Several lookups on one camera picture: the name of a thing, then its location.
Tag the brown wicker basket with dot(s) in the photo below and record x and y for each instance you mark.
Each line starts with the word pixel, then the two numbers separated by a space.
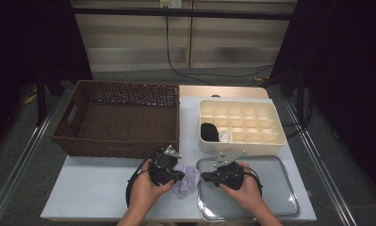
pixel 82 141

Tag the black horizontal bar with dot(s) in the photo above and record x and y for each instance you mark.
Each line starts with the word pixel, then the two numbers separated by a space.
pixel 176 13

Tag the dark curtain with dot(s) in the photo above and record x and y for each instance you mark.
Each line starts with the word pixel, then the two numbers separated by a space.
pixel 349 78
pixel 25 47

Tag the clear plastic lid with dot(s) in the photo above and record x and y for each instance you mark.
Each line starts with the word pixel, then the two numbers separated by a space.
pixel 270 194

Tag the white sock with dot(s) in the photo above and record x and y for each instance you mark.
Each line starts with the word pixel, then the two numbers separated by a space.
pixel 225 136

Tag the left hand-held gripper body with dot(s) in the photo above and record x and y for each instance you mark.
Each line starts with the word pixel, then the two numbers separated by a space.
pixel 163 171

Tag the black metal stand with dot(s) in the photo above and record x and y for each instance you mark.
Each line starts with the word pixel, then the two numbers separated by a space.
pixel 41 100

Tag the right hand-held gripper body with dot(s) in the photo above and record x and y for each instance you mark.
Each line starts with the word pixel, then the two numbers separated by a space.
pixel 228 174

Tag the metal floor rail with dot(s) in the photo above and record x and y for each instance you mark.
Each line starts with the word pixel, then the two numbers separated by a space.
pixel 320 175
pixel 16 172

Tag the lilac sock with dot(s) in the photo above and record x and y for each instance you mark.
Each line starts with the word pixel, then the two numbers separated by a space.
pixel 188 182

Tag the white wall socket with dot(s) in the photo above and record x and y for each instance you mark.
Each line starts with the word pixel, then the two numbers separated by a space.
pixel 171 3

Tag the light wooden board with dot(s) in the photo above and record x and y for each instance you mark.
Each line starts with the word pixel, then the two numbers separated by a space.
pixel 239 91

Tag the cream divided organizer box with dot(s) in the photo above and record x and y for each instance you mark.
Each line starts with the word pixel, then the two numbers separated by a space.
pixel 254 147

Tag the small yellow object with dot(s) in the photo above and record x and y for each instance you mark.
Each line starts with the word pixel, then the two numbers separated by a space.
pixel 29 99

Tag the black sock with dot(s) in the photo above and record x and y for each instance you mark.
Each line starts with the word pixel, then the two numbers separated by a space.
pixel 209 132

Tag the person's left hand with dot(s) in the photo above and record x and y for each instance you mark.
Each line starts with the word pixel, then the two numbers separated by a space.
pixel 146 194

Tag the person's right hand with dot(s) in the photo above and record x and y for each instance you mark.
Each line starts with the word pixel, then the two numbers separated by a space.
pixel 245 191

